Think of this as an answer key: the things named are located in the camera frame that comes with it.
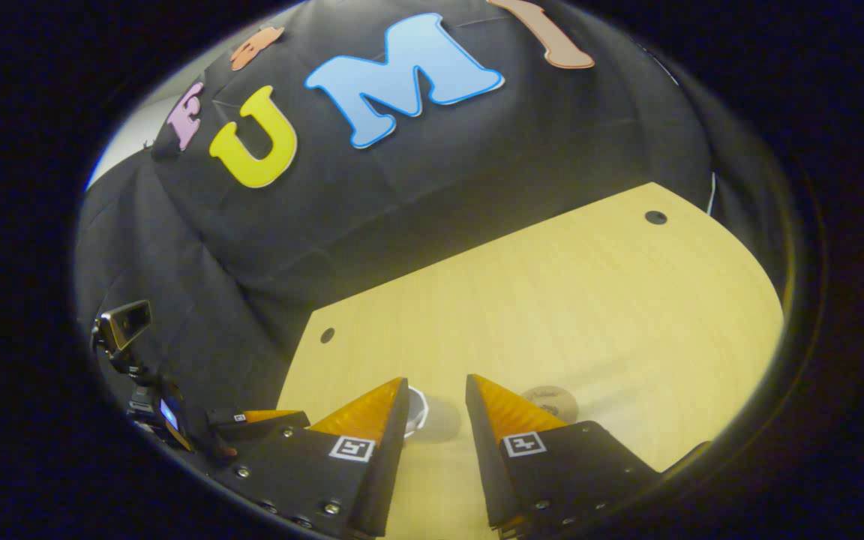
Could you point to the round cork coaster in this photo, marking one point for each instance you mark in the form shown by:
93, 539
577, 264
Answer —
556, 401

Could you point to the white cup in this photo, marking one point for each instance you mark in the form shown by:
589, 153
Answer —
436, 420

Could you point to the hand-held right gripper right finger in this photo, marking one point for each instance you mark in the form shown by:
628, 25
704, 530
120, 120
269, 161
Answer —
488, 465

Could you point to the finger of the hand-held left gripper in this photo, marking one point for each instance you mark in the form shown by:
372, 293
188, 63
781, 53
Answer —
267, 421

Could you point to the black backdrop cloth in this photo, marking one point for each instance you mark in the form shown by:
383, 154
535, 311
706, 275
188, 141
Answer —
402, 195

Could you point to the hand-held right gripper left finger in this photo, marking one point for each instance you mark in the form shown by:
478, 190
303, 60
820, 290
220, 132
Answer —
391, 465

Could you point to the wooden desktop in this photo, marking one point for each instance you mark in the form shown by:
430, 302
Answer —
589, 300

